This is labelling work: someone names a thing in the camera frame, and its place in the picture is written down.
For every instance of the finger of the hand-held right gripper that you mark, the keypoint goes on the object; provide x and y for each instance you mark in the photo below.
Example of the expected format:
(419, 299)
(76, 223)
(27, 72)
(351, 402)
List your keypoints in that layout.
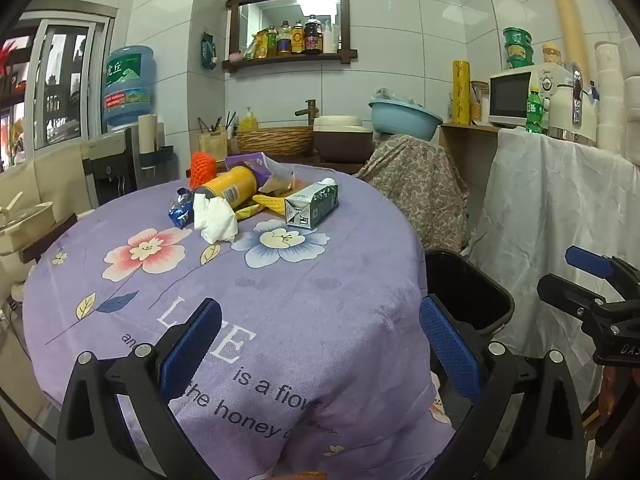
(590, 262)
(562, 292)

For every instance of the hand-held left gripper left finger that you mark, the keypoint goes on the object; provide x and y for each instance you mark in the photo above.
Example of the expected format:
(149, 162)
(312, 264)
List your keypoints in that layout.
(192, 345)

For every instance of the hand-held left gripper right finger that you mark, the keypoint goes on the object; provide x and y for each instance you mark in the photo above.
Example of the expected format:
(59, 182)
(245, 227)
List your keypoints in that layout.
(447, 345)

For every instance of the black trash bin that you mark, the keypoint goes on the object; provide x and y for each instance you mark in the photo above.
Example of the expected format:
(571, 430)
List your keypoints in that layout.
(465, 285)

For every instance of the white tissue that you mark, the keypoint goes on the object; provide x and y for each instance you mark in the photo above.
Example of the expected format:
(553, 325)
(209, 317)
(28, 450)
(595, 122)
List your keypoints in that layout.
(215, 220)

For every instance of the blue snack wrapper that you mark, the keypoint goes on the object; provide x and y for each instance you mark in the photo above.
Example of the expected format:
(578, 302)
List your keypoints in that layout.
(181, 212)

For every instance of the yellow banana peel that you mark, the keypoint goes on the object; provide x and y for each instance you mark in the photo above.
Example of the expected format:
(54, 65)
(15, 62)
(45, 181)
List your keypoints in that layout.
(267, 204)

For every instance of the yellow can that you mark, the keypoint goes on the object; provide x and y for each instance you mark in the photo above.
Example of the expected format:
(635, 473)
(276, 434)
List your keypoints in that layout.
(232, 182)

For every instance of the orange foam fruit net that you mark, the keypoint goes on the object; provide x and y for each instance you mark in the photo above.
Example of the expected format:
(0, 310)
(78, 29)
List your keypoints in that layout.
(202, 170)

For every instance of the green white drink carton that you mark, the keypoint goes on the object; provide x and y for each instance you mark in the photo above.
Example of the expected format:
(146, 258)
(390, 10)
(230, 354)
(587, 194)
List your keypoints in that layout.
(312, 205)

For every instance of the clear plastic wrapper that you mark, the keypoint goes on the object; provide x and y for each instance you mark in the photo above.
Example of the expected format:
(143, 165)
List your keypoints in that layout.
(277, 180)

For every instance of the purple snack packet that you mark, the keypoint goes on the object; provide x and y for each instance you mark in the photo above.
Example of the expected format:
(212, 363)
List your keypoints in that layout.
(255, 162)

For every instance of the person's right hand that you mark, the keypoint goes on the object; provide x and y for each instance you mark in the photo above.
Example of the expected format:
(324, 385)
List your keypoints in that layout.
(611, 390)

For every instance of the white cloth cover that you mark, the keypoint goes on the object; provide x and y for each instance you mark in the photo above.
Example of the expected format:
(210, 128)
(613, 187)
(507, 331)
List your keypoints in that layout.
(540, 200)

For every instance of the purple floral tablecloth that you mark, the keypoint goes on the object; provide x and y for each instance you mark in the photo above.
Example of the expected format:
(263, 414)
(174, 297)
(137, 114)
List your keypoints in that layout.
(300, 310)

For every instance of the wooden side table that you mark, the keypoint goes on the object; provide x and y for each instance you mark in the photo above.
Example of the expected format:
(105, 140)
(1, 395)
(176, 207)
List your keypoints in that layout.
(467, 185)

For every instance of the white electric kettle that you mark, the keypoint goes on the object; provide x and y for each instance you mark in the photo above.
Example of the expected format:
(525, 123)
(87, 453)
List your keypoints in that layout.
(562, 110)

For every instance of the green soda bottle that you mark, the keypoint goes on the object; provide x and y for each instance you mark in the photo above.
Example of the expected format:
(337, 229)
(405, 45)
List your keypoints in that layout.
(535, 110)

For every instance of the floral cloth cover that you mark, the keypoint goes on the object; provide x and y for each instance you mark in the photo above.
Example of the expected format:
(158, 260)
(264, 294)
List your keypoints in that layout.
(420, 185)

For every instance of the dark wooden chair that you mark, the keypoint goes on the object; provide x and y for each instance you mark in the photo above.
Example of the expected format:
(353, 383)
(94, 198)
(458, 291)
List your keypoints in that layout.
(50, 237)

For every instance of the grey cup holder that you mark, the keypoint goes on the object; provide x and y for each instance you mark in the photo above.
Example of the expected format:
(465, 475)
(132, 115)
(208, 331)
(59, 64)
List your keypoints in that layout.
(157, 167)

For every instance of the white microwave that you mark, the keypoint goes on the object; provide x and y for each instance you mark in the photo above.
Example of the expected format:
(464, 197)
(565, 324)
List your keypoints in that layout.
(510, 95)

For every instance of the glass jar with wooden lid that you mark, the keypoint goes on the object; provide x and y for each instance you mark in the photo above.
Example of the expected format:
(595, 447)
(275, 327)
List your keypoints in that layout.
(479, 105)

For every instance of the water dispenser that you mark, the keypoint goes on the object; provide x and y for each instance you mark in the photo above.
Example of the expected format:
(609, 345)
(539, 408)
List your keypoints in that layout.
(107, 170)

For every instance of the beige chopstick holder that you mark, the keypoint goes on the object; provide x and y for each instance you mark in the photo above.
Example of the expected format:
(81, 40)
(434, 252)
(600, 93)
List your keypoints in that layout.
(212, 147)

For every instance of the cream pot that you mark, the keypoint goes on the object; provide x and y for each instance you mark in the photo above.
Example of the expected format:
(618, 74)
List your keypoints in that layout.
(27, 232)

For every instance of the beige cloth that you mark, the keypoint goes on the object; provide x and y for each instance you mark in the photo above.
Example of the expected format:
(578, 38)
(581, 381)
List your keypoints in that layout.
(62, 185)

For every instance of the amber jar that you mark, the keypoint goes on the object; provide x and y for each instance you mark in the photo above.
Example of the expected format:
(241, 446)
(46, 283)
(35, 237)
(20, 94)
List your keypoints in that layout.
(552, 55)

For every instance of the green instant noodle bowl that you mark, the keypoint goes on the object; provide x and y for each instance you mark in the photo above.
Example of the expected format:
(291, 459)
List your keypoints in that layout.
(520, 51)
(518, 36)
(520, 63)

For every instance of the yellow wrap roll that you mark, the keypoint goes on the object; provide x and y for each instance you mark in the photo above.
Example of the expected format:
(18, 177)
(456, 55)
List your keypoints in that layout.
(461, 92)

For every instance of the cream paper cup sleeve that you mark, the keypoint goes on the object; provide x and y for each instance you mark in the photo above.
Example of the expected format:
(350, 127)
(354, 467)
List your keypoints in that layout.
(148, 132)

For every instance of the wicker basket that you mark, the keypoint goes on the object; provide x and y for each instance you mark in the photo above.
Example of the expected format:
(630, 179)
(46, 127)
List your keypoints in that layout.
(275, 141)

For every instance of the dark chopsticks bundle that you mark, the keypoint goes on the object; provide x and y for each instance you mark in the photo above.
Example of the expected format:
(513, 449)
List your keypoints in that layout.
(216, 124)

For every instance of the blue plastic basin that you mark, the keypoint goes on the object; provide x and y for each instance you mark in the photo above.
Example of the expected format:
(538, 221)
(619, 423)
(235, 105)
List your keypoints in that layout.
(405, 122)

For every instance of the yellow soap dispenser bottle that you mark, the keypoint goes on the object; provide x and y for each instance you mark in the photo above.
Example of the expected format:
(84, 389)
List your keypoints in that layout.
(248, 122)

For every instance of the brown white cooker pot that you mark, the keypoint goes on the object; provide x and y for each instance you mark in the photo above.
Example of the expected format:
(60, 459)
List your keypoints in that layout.
(342, 140)

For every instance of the tall stack of tan cups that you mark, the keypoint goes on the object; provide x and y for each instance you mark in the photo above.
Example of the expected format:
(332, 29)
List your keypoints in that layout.
(572, 25)

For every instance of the clear plastic bag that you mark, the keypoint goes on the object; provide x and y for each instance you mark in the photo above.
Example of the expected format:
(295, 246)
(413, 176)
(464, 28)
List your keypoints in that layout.
(395, 96)

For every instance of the bronze faucet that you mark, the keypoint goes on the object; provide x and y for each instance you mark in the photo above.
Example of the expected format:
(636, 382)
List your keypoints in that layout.
(310, 110)

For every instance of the blue water jug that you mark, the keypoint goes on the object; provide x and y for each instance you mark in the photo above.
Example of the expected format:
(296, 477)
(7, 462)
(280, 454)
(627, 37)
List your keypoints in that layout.
(129, 87)

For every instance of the small pink cup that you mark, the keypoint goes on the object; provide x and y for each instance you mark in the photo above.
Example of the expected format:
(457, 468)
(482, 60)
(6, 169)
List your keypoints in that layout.
(235, 56)

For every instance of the white-framed window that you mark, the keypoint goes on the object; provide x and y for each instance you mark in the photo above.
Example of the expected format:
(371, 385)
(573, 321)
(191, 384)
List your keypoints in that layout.
(65, 75)

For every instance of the wood-framed mirror shelf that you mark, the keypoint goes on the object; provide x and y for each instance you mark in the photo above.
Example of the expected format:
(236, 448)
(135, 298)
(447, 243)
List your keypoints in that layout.
(290, 62)

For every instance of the yellow seasoning packet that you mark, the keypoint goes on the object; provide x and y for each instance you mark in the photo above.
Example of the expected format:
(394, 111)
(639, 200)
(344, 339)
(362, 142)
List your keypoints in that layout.
(260, 47)

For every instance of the green yellow bottle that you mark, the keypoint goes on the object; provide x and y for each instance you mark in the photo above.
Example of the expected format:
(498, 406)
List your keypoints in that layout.
(272, 44)

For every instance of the white bottle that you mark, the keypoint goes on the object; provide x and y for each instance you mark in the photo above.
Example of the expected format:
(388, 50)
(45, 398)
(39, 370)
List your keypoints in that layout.
(331, 40)

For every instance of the dark juice bottle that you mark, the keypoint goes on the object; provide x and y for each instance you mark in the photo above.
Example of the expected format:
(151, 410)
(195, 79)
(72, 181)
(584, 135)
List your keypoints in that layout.
(313, 37)

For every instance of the green wall-hung pouch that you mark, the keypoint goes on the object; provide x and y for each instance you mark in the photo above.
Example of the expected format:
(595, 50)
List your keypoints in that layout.
(208, 50)

